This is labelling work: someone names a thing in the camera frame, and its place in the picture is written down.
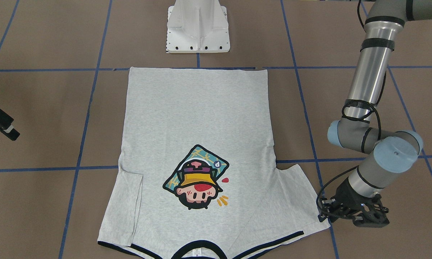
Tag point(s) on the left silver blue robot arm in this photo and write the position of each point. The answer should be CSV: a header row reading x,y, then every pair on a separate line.
x,y
389,154

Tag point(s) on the grey cartoon print t-shirt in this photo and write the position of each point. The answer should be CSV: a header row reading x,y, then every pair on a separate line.
x,y
197,171

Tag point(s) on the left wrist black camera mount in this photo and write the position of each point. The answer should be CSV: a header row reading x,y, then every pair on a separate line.
x,y
324,207

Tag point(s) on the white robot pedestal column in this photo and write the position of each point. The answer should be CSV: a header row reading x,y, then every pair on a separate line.
x,y
197,27

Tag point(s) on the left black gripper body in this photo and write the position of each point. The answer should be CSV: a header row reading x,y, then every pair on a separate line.
x,y
346,194

